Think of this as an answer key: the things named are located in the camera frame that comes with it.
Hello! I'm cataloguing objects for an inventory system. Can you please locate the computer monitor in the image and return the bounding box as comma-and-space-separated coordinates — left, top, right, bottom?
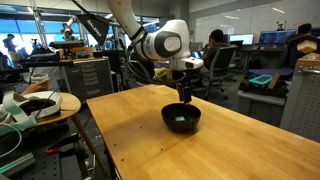
229, 33, 254, 46

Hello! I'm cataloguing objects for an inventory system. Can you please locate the grey storage bin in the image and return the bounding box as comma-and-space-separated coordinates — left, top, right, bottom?
237, 90, 285, 127

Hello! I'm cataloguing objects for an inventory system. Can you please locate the teal tray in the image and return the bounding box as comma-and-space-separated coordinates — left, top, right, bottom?
249, 74, 272, 87

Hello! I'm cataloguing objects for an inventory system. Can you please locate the black bowl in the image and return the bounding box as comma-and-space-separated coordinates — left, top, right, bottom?
161, 103, 201, 133

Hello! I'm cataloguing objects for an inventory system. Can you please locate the grey office chair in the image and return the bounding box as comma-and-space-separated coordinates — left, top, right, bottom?
194, 46, 236, 100

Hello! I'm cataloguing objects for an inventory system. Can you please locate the white VR headset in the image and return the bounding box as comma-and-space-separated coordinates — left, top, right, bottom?
0, 91, 63, 135

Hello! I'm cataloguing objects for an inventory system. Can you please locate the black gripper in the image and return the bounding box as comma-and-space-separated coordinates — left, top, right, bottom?
172, 71, 192, 102

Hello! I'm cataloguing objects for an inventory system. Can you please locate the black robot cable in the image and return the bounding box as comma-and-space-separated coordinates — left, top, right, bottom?
124, 43, 188, 86

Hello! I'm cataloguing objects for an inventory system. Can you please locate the cardboard piece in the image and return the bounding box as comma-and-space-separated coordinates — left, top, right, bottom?
268, 73, 280, 89

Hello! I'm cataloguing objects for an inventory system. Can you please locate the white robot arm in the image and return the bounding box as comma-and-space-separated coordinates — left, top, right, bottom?
106, 0, 204, 103

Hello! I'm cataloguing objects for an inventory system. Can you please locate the round wooden side table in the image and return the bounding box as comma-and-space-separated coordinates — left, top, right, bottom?
35, 92, 108, 176

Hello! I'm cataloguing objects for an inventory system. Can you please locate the seated person dark shirt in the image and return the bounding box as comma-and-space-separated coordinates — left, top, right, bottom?
201, 29, 228, 71

